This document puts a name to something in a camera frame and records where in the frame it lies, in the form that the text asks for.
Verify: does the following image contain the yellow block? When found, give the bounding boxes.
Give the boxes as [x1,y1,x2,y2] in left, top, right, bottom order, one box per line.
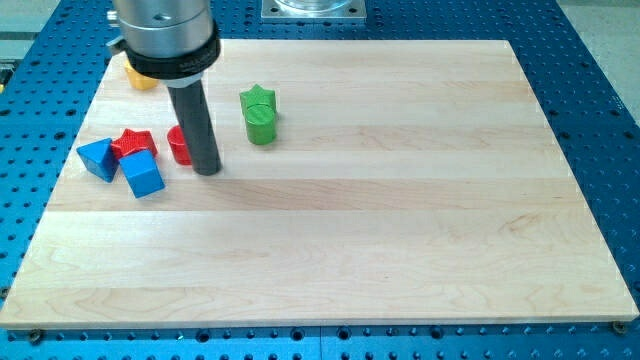
[124,60,159,91]

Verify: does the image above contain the blue triangle block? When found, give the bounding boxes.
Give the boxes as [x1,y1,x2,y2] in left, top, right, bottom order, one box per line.
[76,138,119,183]

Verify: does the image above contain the red star block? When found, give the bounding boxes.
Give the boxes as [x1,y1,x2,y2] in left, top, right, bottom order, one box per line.
[111,128,158,160]

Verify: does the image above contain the blue cube block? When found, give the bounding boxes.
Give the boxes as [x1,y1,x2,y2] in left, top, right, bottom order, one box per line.
[119,150,165,198]

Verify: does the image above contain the red cylinder block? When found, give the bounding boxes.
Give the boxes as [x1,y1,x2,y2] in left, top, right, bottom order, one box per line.
[166,125,191,165]

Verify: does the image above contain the light wooden board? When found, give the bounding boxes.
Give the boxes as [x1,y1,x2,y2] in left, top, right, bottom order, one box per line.
[1,40,638,329]

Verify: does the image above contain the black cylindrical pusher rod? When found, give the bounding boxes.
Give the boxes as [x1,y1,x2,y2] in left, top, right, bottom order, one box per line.
[168,80,222,176]

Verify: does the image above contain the green cylinder block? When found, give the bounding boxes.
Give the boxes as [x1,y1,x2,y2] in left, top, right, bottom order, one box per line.
[245,104,276,145]

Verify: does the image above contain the green star block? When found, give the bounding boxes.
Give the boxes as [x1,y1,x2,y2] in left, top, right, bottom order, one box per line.
[239,84,277,115]

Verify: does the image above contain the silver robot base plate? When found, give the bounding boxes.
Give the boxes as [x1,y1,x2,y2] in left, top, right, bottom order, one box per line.
[261,0,367,22]

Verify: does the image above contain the blue perforated metal table plate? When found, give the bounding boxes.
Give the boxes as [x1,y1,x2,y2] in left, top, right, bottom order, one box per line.
[1,1,639,359]

